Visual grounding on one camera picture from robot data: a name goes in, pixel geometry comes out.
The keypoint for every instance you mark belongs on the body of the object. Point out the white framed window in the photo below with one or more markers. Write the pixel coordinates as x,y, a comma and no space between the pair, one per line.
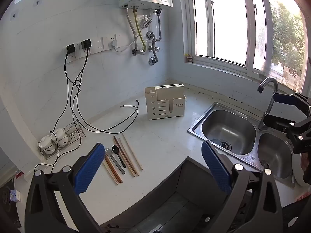
251,41

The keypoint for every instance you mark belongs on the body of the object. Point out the chrome faucet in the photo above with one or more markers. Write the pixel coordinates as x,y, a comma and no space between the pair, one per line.
270,108

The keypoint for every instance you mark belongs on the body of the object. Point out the small blue white box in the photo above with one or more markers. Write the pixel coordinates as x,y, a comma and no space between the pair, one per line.
14,196

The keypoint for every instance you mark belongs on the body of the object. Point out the black cooktop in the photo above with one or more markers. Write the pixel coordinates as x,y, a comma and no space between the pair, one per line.
7,206

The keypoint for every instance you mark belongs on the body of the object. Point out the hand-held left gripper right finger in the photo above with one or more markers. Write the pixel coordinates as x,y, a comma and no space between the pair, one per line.
216,168

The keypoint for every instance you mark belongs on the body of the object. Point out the cream utensil holder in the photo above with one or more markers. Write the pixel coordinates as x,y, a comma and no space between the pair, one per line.
165,106

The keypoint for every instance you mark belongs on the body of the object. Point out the grey cabinet front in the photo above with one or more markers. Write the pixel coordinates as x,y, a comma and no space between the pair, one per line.
184,174

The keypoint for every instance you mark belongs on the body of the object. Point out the black charger plug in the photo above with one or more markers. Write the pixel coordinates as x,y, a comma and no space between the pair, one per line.
86,44
71,48

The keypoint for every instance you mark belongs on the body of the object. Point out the stainless steel sink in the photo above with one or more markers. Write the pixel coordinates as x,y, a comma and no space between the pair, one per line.
228,126

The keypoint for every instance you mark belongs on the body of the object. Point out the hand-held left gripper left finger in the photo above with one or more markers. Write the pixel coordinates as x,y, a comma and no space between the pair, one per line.
90,168

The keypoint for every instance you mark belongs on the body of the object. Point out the grey spoon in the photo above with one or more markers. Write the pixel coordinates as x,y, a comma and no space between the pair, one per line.
108,152

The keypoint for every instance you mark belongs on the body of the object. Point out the copper pipe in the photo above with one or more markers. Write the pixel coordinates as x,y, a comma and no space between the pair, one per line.
124,157

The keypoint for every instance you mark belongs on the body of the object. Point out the small spice bottle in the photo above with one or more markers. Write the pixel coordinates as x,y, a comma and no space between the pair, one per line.
189,58

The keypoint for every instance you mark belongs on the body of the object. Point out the brown wooden chopstick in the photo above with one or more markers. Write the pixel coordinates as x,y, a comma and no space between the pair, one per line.
112,172

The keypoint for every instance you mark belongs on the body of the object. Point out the black spoon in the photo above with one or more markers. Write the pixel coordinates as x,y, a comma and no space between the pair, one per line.
115,148

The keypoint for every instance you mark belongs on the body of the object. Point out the white wall socket row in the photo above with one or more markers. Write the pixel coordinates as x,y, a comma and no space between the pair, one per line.
98,44

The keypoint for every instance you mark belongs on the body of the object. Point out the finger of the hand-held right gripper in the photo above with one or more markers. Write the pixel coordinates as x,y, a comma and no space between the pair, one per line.
284,99
277,123

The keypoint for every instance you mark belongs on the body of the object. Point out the white ceramic condiment jar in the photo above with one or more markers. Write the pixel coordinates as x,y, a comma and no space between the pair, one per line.
59,137
47,144

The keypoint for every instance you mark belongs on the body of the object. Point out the light wooden chopstick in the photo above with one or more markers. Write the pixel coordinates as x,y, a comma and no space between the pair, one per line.
109,173
132,151
126,157
115,171
129,157

